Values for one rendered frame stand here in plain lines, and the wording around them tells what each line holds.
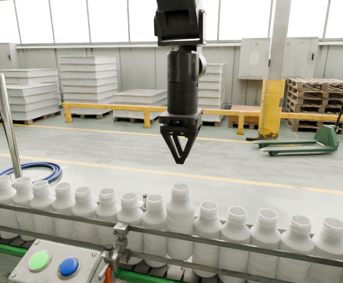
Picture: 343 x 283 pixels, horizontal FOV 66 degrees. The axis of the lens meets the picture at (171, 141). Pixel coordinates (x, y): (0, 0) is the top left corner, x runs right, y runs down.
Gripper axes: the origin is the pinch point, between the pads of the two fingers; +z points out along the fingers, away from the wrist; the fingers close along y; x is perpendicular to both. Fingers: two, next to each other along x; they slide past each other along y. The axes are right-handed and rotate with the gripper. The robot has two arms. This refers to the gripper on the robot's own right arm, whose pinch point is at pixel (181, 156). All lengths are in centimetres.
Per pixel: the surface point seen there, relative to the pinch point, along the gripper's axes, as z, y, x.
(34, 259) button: 15.2, -17.2, 22.5
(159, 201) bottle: 10.6, -0.2, 4.6
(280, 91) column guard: 32, 443, -75
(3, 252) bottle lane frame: 28, -5, 45
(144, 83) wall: 44, 702, 271
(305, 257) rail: 16.0, -3.4, -23.9
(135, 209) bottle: 13.0, -0.6, 10.1
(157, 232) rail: 15.9, -3.3, 4.2
